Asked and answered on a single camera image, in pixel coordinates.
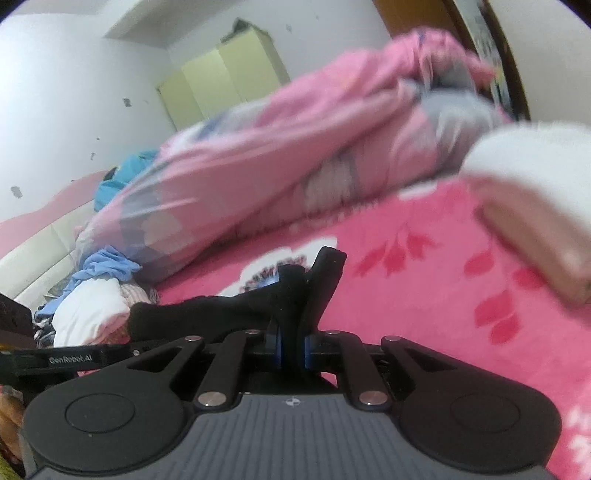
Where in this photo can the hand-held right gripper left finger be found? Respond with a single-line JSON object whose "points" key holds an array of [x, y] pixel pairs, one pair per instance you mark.
{"points": [[277, 351]]}

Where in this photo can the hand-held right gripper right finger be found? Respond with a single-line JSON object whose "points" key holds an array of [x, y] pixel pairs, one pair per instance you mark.
{"points": [[308, 351]]}

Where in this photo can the black garment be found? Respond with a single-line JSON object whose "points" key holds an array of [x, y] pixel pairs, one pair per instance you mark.
{"points": [[258, 309]]}

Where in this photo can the pile of white clothes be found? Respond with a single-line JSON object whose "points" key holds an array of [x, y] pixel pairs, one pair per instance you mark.
{"points": [[92, 309]]}

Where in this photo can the folded white and pink clothes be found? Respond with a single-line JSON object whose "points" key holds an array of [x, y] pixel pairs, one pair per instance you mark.
{"points": [[535, 207]]}

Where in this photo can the light blue cloth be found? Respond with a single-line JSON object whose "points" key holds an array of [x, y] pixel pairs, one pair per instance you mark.
{"points": [[106, 265]]}

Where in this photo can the cream padded furniture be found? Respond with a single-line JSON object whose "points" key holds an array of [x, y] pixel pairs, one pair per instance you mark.
{"points": [[46, 249]]}

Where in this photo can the pink floral fleece blanket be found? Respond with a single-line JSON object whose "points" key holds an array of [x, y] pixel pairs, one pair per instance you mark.
{"points": [[415, 286]]}

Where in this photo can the pink floral quilt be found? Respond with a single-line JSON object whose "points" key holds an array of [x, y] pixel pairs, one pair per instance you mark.
{"points": [[286, 152]]}

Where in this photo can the pale yellow wardrobe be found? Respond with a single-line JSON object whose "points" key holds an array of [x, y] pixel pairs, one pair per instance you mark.
{"points": [[217, 78]]}

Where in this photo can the wooden headboard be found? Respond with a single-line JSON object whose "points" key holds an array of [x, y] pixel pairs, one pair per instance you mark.
{"points": [[406, 14]]}

